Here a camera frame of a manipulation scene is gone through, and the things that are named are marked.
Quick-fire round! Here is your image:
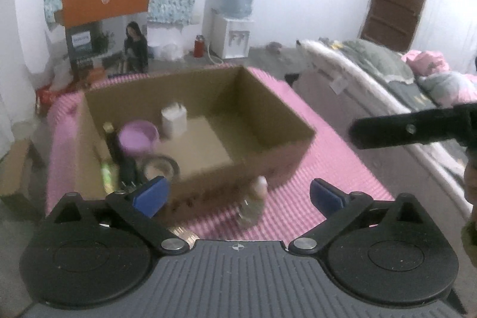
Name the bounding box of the small clear plastic bottle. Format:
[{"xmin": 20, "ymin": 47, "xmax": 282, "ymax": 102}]
[{"xmin": 238, "ymin": 176, "xmax": 270, "ymax": 227}]

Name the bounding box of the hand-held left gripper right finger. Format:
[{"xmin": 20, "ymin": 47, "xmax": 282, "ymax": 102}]
[{"xmin": 289, "ymin": 178, "xmax": 435, "ymax": 256}]

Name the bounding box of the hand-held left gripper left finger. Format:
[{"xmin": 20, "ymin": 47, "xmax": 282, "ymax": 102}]
[{"xmin": 45, "ymin": 176, "xmax": 188, "ymax": 256}]

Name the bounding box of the red thermos bottle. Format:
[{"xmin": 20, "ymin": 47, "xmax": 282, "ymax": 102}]
[{"xmin": 193, "ymin": 34, "xmax": 206, "ymax": 58}]

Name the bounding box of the red snack packet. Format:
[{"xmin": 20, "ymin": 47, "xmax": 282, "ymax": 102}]
[{"xmin": 35, "ymin": 86, "xmax": 57, "ymax": 114}]

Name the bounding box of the pink blanket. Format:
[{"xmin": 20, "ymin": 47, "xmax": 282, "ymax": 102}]
[{"xmin": 402, "ymin": 50, "xmax": 452, "ymax": 73}]

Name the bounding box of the black plug adapter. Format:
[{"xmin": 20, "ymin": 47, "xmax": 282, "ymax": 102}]
[{"xmin": 119, "ymin": 157, "xmax": 139, "ymax": 189}]

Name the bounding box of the white water dispenser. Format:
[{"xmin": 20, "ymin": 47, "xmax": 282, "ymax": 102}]
[{"xmin": 210, "ymin": 10, "xmax": 255, "ymax": 60}]

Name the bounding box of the green tube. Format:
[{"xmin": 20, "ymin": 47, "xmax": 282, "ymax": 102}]
[{"xmin": 100, "ymin": 159, "xmax": 120, "ymax": 193}]

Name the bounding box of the white bed mattress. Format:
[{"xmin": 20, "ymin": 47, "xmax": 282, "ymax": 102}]
[{"xmin": 297, "ymin": 38, "xmax": 477, "ymax": 219}]

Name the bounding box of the pink checkered tablecloth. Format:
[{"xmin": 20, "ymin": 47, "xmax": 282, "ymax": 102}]
[{"xmin": 47, "ymin": 66, "xmax": 396, "ymax": 241}]

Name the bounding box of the printed appliance carton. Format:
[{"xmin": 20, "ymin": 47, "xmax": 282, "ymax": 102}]
[{"xmin": 64, "ymin": 17, "xmax": 150, "ymax": 77}]

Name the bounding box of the round dark-rimmed container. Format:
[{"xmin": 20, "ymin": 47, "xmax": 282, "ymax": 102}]
[{"xmin": 143, "ymin": 155, "xmax": 181, "ymax": 182}]

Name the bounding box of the small brown cardboard carton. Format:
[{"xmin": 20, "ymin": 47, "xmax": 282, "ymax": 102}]
[{"xmin": 0, "ymin": 138, "xmax": 42, "ymax": 207}]

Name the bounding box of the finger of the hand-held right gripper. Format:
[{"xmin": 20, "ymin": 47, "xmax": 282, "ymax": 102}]
[{"xmin": 348, "ymin": 103, "xmax": 477, "ymax": 150}]

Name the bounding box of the white plastic bag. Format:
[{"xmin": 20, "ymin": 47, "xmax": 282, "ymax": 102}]
[{"xmin": 149, "ymin": 41, "xmax": 186, "ymax": 60}]

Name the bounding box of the grey quilt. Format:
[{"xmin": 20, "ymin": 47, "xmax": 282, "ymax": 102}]
[{"xmin": 320, "ymin": 38, "xmax": 437, "ymax": 107}]

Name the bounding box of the white small container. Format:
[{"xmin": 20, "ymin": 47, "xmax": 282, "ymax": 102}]
[{"xmin": 161, "ymin": 102, "xmax": 188, "ymax": 139}]

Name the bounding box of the brown cardboard box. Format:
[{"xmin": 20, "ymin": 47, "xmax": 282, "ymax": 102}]
[{"xmin": 76, "ymin": 65, "xmax": 317, "ymax": 225}]

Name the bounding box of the purple bowl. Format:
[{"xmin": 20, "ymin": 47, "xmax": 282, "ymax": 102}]
[{"xmin": 118, "ymin": 120, "xmax": 161, "ymax": 155}]

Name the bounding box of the dark bottle with gold cap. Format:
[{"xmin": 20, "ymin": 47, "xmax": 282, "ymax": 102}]
[{"xmin": 103, "ymin": 122, "xmax": 124, "ymax": 163}]

